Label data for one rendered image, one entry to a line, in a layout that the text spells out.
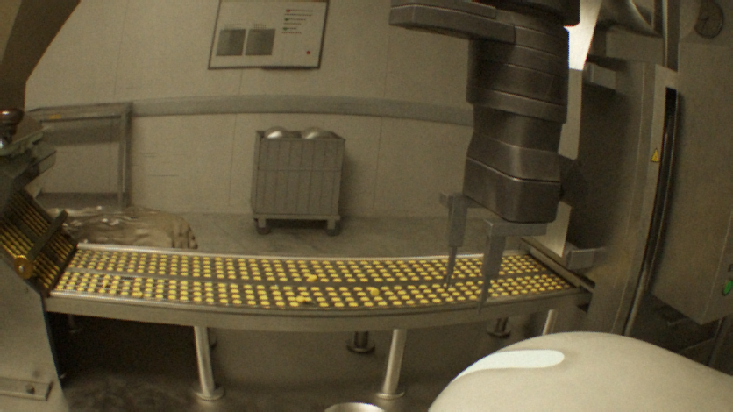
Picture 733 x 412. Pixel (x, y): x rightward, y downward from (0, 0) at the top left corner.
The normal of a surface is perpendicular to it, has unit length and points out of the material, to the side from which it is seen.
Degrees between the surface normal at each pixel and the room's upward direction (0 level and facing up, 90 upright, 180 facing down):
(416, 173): 90
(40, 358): 90
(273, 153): 90
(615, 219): 90
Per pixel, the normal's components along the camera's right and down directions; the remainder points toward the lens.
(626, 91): -0.96, -0.02
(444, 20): -0.08, 0.25
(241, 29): 0.28, 0.27
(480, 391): -0.32, -0.93
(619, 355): 0.13, -0.97
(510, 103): -0.40, 0.20
